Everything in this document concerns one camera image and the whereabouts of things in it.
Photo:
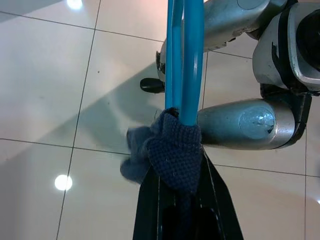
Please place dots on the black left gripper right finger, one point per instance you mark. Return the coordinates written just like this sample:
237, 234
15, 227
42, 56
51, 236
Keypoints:
225, 215

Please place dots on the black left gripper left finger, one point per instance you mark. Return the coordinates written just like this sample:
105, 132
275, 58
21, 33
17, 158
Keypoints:
148, 212

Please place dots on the navy knit garment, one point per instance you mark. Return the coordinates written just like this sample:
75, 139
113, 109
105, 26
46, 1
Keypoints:
175, 155

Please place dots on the blue plastic hanger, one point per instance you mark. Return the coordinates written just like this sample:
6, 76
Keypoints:
192, 75

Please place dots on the silver robot left leg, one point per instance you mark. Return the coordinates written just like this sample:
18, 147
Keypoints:
237, 125

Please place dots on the silver robot pelvis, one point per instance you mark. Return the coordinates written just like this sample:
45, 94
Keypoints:
275, 62

